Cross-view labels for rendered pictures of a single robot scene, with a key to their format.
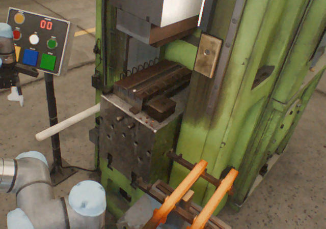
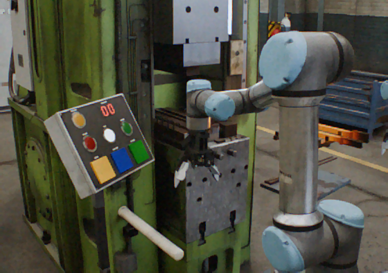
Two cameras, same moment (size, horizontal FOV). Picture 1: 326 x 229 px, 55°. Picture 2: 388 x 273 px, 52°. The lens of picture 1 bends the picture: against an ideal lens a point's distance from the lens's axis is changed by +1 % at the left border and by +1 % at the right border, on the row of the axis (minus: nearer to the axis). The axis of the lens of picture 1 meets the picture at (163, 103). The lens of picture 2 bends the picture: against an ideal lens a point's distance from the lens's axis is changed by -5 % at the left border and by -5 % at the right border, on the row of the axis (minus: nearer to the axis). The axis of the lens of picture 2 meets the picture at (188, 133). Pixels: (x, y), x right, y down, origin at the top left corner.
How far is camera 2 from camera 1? 205 cm
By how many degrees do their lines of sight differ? 65
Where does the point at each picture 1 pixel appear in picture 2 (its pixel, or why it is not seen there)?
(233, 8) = (243, 13)
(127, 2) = (195, 33)
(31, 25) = (95, 120)
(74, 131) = not seen: outside the picture
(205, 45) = (235, 48)
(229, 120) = not seen: hidden behind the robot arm
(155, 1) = (222, 20)
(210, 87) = (240, 83)
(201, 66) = (235, 68)
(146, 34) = (217, 54)
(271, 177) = not seen: hidden behind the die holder
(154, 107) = (230, 123)
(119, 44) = (143, 103)
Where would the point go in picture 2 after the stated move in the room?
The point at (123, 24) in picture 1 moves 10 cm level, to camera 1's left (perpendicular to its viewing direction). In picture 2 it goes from (191, 57) to (183, 60)
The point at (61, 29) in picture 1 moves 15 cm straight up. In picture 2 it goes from (122, 105) to (120, 65)
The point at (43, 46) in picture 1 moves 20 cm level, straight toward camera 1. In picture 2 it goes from (122, 137) to (179, 135)
